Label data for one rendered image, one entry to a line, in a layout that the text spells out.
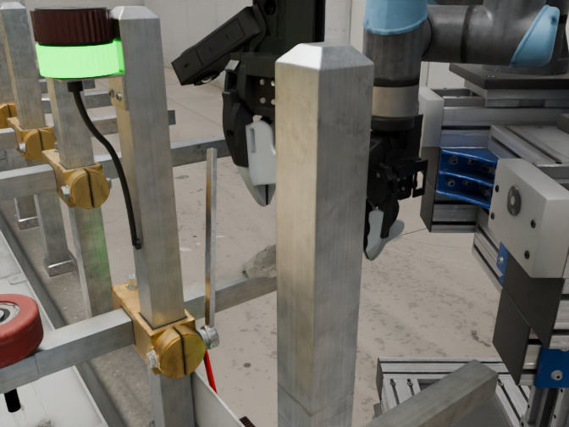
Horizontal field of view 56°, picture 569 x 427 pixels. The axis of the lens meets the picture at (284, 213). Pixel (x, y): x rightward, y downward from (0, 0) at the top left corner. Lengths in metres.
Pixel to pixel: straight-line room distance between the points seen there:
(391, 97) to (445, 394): 0.35
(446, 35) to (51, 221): 0.71
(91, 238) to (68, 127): 0.16
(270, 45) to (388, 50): 0.24
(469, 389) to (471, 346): 1.50
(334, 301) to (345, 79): 0.12
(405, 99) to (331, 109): 0.45
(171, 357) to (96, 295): 0.29
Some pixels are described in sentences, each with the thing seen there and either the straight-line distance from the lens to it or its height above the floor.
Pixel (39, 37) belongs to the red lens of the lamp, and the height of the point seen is 1.15.
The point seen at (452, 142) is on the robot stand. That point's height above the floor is 0.91.
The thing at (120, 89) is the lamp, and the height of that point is 1.11.
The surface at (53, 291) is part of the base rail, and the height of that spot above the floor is 0.70.
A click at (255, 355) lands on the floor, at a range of 1.94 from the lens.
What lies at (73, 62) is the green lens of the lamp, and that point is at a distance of 0.45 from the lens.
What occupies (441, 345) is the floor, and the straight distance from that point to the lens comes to 2.06.
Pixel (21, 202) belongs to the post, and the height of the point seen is 0.76.
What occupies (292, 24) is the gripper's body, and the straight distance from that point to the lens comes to 0.47.
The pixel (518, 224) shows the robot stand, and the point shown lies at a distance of 0.64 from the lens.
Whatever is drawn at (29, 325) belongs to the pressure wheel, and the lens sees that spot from 0.55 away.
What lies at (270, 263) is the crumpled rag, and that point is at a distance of 0.67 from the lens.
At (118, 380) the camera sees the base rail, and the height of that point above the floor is 0.70.
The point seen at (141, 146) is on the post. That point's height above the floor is 1.06.
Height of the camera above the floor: 1.19
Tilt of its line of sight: 23 degrees down
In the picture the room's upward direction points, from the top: straight up
